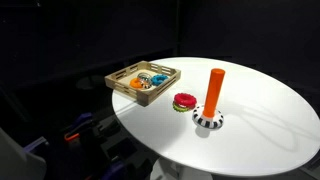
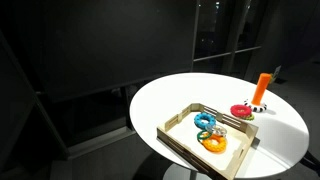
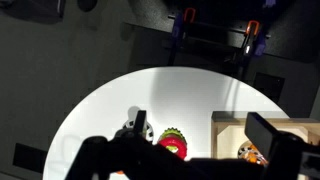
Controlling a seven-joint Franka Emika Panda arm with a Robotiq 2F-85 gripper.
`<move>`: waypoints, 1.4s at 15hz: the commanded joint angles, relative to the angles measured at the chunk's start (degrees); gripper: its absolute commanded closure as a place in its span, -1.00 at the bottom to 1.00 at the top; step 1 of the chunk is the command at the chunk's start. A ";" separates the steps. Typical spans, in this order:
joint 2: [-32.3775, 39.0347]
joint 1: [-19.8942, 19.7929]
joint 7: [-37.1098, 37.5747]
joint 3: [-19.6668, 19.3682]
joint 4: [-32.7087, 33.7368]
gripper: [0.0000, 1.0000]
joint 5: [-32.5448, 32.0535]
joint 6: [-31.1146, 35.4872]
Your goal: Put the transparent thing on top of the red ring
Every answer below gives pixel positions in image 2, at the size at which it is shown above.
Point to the light wooden slatted tray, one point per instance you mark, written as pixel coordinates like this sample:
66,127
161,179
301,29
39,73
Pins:
186,150

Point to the orange peg with striped base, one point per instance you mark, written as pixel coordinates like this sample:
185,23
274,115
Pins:
262,86

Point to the white table pedestal foot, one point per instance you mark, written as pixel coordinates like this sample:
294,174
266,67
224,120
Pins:
176,173

